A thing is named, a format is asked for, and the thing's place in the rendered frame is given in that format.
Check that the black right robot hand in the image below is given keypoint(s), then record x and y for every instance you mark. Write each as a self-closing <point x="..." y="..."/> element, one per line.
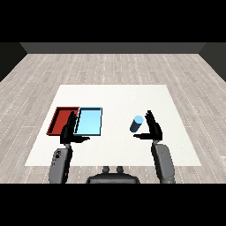
<point x="155" y="131"/>

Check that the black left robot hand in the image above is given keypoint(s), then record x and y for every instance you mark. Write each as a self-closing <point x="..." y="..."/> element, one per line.
<point x="67" y="133"/>

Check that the red shallow open box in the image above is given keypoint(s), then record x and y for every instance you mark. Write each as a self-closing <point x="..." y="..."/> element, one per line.
<point x="60" y="121"/>

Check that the small blue can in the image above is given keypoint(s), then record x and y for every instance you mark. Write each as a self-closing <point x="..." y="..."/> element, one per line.
<point x="136" y="124"/>

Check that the light blue shallow open box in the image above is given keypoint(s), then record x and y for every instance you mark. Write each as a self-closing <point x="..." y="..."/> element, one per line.
<point x="89" y="121"/>

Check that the dark grey robot body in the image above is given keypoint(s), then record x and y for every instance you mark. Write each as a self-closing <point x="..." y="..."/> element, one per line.
<point x="113" y="177"/>

